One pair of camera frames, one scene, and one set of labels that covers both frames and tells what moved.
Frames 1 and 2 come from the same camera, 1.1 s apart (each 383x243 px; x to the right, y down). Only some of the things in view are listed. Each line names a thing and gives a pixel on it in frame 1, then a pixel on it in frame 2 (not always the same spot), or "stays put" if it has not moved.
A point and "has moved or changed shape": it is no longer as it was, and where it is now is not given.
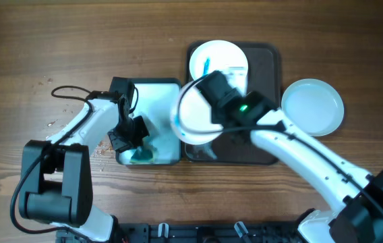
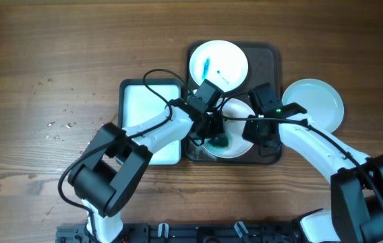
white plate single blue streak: [313, 105] stays put
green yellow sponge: [142, 154] has moved or changed shape
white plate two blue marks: [222, 56] stays put
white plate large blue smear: [191, 115] has moved or changed shape
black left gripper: [140, 127] → [220, 122]
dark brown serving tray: [264, 80] stays put
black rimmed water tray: [162, 146] stays put
